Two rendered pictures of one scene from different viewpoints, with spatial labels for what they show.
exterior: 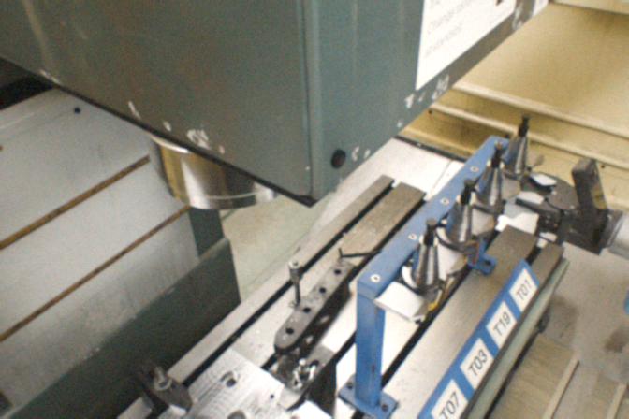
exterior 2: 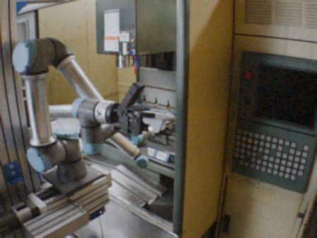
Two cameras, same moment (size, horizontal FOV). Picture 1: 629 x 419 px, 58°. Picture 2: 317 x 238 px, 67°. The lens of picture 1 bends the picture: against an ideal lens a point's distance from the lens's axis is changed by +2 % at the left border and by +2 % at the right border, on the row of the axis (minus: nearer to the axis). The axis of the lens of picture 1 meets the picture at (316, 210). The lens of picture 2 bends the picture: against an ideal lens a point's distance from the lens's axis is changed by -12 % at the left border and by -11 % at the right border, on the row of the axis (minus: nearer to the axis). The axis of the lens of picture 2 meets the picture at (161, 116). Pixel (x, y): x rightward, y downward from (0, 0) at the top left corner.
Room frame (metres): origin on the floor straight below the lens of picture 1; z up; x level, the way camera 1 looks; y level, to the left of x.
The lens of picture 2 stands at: (0.75, -2.16, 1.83)
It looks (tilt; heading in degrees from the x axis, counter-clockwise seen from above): 19 degrees down; 90
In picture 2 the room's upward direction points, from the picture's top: straight up
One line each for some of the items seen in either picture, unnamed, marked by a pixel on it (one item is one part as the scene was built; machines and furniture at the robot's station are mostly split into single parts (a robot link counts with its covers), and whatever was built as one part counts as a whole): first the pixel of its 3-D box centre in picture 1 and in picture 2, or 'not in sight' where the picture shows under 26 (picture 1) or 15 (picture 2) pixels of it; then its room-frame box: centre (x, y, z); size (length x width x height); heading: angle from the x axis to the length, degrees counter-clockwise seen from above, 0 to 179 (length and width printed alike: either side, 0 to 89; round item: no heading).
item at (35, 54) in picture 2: not in sight; (39, 107); (0.27, -1.19, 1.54); 0.15 x 0.12 x 0.55; 65
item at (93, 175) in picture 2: not in sight; (69, 180); (0.32, -1.08, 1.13); 0.36 x 0.22 x 0.06; 51
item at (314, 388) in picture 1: (307, 384); not in sight; (0.54, 0.03, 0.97); 0.13 x 0.03 x 0.15; 141
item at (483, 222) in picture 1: (472, 219); not in sight; (0.69, -0.26, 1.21); 0.07 x 0.05 x 0.01; 51
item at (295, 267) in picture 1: (296, 281); not in sight; (0.78, 0.05, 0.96); 0.03 x 0.03 x 0.13
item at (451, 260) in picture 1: (440, 257); not in sight; (0.60, -0.19, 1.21); 0.07 x 0.05 x 0.01; 51
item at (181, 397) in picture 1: (165, 392); not in sight; (0.54, 0.27, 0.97); 0.13 x 0.03 x 0.15; 51
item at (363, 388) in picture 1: (369, 351); not in sight; (0.55, -0.08, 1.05); 0.10 x 0.05 x 0.30; 51
